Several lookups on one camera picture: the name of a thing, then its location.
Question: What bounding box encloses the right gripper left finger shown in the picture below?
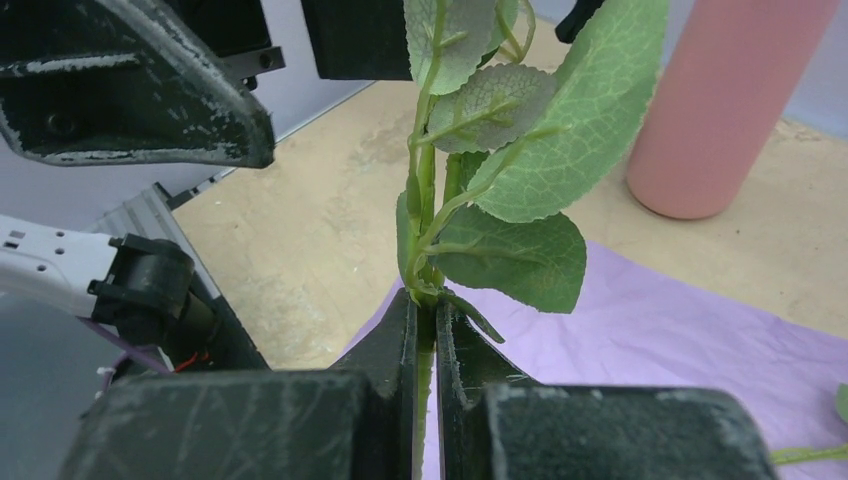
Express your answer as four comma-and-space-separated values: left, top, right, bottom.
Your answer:
59, 290, 416, 479

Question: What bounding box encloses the pink tall vase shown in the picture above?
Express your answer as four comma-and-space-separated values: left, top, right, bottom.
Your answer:
626, 0, 840, 220

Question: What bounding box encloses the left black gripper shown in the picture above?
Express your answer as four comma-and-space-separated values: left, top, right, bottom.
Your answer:
165, 1, 411, 90

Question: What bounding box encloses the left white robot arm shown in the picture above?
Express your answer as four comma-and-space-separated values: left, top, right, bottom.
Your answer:
1, 1, 408, 319

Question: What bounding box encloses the black stand purple microphone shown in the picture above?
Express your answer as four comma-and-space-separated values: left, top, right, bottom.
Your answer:
555, 0, 604, 44

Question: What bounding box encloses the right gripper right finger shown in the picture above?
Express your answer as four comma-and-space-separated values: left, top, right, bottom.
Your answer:
435, 302, 777, 480

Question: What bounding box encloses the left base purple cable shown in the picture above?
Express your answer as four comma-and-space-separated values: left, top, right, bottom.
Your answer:
76, 316, 174, 392

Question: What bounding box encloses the aluminium frame rail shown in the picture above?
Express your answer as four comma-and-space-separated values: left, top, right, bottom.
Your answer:
86, 86, 379, 299

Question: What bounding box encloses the pink and purple wrapping paper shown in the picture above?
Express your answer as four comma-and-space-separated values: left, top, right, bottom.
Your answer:
341, 239, 848, 480

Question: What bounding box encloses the pink double rose stem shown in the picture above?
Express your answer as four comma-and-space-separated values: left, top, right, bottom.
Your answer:
396, 1, 669, 479

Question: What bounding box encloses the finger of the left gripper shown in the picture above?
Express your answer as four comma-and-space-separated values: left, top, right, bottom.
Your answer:
1, 1, 276, 169

